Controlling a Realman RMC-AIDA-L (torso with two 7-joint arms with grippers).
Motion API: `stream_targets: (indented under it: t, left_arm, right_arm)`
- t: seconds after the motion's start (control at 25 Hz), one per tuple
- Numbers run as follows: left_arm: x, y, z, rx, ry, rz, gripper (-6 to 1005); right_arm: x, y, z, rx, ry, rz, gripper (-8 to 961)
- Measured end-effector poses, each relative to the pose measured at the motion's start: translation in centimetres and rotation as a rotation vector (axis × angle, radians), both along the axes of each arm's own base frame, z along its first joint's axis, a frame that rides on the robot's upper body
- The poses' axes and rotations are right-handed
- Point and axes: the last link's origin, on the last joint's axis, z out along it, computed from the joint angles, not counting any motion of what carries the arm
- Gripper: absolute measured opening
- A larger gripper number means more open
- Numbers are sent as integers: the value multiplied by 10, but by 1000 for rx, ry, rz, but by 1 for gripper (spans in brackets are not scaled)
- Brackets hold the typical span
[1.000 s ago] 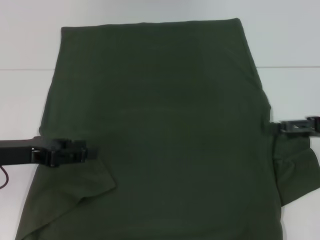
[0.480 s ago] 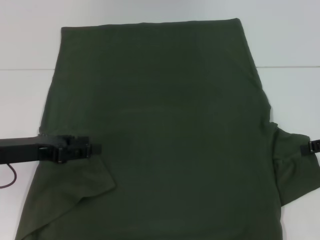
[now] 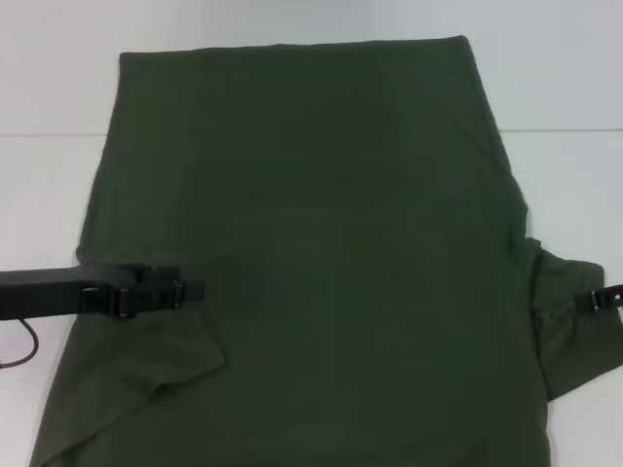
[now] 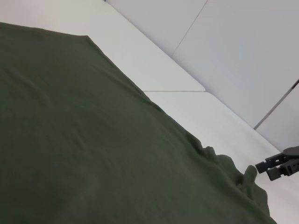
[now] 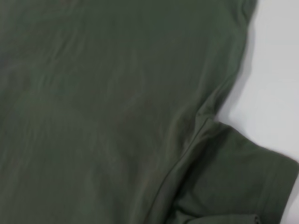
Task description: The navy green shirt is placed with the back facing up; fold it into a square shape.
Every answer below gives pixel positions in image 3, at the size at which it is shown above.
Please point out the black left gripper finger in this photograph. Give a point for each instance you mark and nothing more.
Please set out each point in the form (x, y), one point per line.
(156, 275)
(165, 298)

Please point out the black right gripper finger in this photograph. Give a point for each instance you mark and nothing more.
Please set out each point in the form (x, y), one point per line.
(598, 297)
(591, 307)

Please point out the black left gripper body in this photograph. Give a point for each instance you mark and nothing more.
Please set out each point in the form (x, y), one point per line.
(48, 292)

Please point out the dark green shirt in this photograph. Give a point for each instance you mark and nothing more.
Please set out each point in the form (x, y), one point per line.
(340, 243)

